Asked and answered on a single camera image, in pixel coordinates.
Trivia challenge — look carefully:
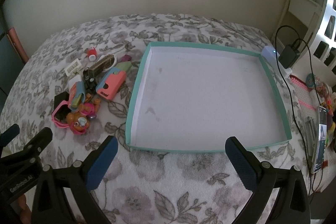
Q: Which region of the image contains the brown dog toy figure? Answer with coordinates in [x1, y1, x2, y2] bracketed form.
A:
[66, 98, 101, 135]

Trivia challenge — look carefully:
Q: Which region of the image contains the pink kids smartwatch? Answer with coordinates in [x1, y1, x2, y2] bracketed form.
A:
[51, 100, 71, 128]

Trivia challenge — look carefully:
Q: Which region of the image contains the coral blue utility knife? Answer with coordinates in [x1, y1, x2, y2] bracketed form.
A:
[68, 81, 86, 110]

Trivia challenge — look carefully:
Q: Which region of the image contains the black toy car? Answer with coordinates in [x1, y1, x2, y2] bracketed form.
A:
[83, 68, 97, 96]

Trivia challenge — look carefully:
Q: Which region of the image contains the pink blue inaer cutter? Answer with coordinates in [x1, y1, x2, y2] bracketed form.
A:
[96, 67, 126, 101]

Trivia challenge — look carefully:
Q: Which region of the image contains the white rectangular plastic frame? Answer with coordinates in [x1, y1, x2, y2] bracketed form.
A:
[64, 59, 83, 79]

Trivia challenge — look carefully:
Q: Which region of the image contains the gold patterned black lighter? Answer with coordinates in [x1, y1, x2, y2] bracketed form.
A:
[88, 54, 116, 78]

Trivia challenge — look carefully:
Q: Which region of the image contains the magenta small cylinder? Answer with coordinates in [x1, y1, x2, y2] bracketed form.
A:
[120, 55, 131, 63]

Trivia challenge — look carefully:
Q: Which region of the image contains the red white glue bottle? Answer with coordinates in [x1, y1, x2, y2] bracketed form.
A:
[87, 47, 98, 62]

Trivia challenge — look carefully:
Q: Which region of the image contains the smartphone on stand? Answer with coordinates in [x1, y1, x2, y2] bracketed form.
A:
[310, 106, 327, 174]

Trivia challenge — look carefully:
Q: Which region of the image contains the floral grey white blanket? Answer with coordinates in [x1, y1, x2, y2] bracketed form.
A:
[0, 13, 316, 224]

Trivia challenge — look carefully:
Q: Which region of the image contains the white pink crochet mat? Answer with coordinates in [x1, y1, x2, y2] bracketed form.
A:
[290, 75, 318, 120]

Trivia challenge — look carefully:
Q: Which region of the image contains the teal white shallow box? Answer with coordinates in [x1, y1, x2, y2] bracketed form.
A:
[125, 42, 292, 153]

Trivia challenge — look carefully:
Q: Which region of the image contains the dark teal cabinet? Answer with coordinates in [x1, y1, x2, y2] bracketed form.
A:
[0, 27, 30, 109]

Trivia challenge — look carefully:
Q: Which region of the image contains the colourful trinket pile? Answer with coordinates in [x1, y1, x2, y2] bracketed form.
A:
[314, 77, 335, 146]

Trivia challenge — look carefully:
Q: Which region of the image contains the teal round tin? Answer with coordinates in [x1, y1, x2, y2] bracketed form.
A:
[305, 73, 316, 89]

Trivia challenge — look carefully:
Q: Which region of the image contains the white power strip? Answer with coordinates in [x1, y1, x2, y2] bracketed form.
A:
[261, 46, 292, 79]

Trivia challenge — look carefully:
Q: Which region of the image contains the black power adapter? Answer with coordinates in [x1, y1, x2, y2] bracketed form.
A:
[278, 45, 300, 69]

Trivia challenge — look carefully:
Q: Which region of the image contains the white lattice shelf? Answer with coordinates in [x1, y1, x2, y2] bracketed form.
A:
[310, 0, 335, 77]

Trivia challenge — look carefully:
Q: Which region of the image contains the black cable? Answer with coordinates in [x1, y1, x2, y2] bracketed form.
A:
[274, 25, 328, 196]

